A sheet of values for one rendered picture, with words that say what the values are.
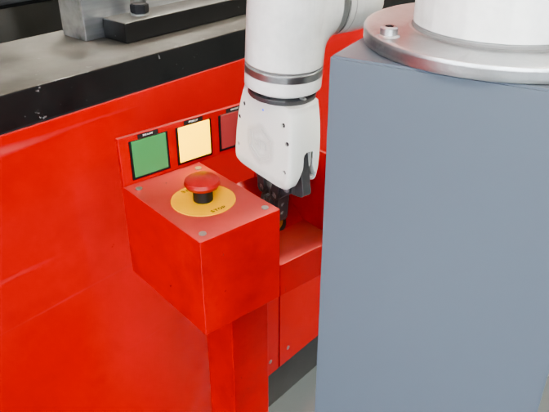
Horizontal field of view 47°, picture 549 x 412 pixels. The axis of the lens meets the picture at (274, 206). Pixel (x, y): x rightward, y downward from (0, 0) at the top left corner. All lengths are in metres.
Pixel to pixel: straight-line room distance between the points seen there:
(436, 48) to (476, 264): 0.15
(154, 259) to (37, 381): 0.33
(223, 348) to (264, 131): 0.30
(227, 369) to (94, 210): 0.29
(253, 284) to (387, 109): 0.34
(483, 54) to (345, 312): 0.23
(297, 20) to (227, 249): 0.24
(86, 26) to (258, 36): 0.39
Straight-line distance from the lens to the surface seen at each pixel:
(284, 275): 0.74
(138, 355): 1.10
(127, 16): 0.99
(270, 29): 0.64
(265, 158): 0.71
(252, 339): 0.84
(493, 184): 0.43
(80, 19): 0.99
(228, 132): 0.81
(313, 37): 0.65
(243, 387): 0.89
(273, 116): 0.68
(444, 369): 0.52
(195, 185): 0.68
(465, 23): 0.43
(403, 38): 0.45
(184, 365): 1.20
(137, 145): 0.74
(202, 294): 0.67
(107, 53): 0.92
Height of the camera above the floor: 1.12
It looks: 30 degrees down
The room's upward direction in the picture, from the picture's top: straight up
